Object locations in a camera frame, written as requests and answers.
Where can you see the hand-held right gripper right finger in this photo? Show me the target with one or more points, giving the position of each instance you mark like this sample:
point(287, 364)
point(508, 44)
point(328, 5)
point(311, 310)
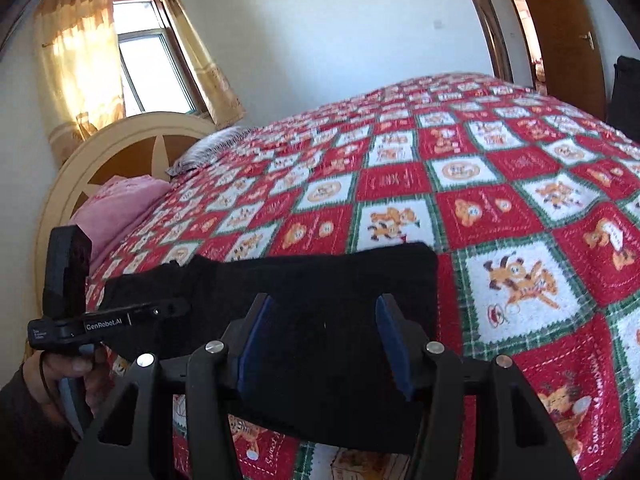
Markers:
point(395, 350)

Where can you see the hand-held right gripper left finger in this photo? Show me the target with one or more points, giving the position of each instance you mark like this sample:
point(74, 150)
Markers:
point(255, 345)

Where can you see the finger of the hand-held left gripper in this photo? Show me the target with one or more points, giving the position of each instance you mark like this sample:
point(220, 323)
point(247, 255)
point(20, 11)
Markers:
point(160, 309)

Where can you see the black pants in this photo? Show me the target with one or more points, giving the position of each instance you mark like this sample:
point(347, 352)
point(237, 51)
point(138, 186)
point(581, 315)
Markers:
point(320, 310)

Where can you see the person's left hand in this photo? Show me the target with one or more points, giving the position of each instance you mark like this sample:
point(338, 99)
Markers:
point(95, 375)

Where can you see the cream and brown headboard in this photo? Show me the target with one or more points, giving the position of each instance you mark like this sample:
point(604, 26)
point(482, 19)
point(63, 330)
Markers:
point(65, 185)

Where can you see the folded pink blanket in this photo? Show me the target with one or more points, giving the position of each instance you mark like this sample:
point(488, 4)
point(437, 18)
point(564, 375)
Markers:
point(120, 200)

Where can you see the striped pillow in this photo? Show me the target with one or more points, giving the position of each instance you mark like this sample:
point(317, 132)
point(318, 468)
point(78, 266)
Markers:
point(210, 147)

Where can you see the red checkered printed bedspread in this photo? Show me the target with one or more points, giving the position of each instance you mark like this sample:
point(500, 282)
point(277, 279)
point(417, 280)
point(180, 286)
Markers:
point(500, 200)

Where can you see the wide yellow curtain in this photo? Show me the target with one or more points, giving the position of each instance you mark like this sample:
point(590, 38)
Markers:
point(75, 70)

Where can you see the window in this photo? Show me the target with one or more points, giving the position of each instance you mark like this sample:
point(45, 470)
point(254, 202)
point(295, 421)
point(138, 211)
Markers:
point(150, 60)

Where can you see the narrow yellow curtain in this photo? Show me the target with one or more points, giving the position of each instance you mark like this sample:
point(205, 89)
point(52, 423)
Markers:
point(205, 65)

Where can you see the brown wooden door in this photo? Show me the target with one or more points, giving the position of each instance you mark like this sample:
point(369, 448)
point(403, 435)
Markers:
point(560, 50)

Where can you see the brown door frame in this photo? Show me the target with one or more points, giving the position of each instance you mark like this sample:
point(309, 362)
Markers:
point(487, 30)

